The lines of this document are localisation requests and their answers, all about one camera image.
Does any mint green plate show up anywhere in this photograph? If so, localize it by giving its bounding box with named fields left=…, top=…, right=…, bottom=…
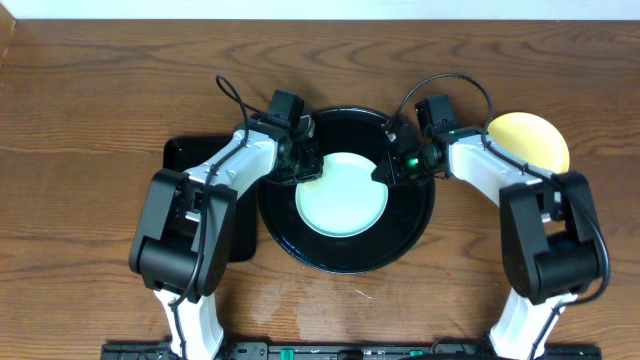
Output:
left=295, top=152, right=389, bottom=238

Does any yellow plastic plate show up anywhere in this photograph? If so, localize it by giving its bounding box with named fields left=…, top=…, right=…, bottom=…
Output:
left=488, top=112, right=570, bottom=174

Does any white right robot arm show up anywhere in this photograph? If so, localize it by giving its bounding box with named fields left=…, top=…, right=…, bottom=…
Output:
left=371, top=127, right=610, bottom=359

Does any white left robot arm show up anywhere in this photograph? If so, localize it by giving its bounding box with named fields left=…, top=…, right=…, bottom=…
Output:
left=129, top=114, right=323, bottom=359

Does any round black tray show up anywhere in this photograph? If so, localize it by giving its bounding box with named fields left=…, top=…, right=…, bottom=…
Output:
left=257, top=107, right=435, bottom=274

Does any rectangular black tray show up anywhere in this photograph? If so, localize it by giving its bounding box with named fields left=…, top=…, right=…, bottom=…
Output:
left=163, top=135, right=258, bottom=263

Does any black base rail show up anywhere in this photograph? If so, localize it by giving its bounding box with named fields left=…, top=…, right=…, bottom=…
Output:
left=99, top=341, right=604, bottom=360

